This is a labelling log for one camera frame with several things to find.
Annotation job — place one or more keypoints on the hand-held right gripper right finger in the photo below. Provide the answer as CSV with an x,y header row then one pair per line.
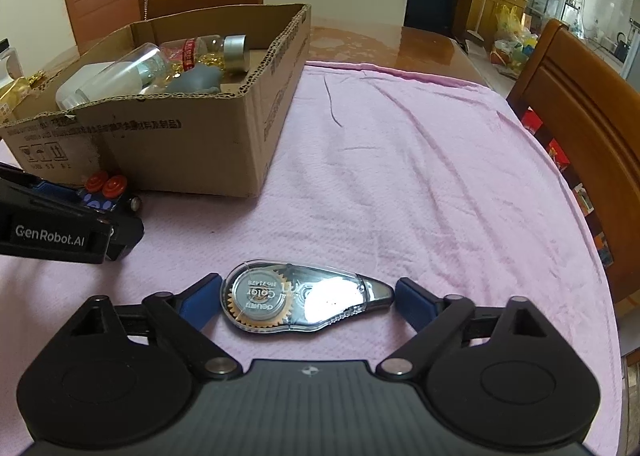
x,y
417,303

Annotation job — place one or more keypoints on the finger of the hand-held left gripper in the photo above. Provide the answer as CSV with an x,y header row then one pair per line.
x,y
125,236
52,188

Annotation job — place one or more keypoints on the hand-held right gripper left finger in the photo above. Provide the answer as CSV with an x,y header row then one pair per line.
x,y
202,298

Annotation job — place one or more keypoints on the blue toy car red wheels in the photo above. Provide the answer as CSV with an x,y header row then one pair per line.
x,y
107,186

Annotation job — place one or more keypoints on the dark clear correction tape dispenser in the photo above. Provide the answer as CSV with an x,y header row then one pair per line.
x,y
260,301

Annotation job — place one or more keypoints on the brown cardboard box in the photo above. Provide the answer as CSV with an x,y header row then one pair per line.
x,y
200,146

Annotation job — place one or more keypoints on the clear plastic jar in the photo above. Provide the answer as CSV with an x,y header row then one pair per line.
x,y
147,58

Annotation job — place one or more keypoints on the gold flake bottle silver cap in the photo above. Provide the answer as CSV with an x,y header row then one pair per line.
x,y
235,53

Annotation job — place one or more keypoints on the gold foil bag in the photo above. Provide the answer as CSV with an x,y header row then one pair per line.
x,y
15,91

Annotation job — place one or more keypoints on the white plastic box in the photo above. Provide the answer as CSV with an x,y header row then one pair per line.
x,y
95,83

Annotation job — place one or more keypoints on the pink tablecloth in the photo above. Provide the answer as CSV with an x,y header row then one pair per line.
x,y
400,186

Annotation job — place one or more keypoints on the white appliance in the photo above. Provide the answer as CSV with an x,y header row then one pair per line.
x,y
7,63

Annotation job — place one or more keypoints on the grey toy figure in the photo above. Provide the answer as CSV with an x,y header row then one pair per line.
x,y
195,78

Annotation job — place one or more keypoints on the red gift boxes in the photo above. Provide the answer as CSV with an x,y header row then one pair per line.
x,y
531,122

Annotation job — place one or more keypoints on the dark thread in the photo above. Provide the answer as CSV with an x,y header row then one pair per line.
x,y
331,101

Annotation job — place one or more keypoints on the yellow plastic bags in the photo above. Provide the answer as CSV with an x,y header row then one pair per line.
x,y
512,31

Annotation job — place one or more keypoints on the wooden cabinet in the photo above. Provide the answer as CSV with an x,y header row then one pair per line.
x,y
495,6

